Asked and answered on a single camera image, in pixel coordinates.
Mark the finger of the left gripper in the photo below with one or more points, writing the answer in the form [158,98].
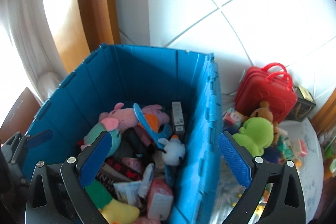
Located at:
[39,139]

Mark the pink flat package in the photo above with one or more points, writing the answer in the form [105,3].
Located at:
[299,148]

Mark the lime green frog plush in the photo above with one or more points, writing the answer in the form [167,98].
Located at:
[255,135]

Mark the green dinosaur plush toy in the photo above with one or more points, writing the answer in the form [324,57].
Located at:
[111,209]

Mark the red plastic toy suitcase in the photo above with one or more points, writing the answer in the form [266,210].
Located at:
[271,83]

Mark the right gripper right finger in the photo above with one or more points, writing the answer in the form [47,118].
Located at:
[285,203]

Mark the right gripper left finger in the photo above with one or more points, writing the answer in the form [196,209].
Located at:
[56,192]

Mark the green patterned snack bag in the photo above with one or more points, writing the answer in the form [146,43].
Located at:
[284,147]

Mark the grey slim cosmetic box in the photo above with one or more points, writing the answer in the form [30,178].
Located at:
[178,120]

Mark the wooden door frame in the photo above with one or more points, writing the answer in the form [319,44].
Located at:
[89,24]

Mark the white curtain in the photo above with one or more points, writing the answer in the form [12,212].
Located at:
[26,23]

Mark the dark wooden cabinet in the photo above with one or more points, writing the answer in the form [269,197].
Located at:
[20,116]

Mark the blue plastic storage crate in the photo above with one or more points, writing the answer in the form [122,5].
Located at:
[146,76]

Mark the pink white small box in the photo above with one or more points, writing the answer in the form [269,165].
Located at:
[159,200]

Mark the blue plastic shoehorn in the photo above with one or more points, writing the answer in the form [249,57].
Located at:
[151,124]

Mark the brown bear plush toy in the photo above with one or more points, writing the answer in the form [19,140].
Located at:
[264,112]

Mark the white snack packet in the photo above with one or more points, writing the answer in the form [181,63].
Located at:
[135,193]

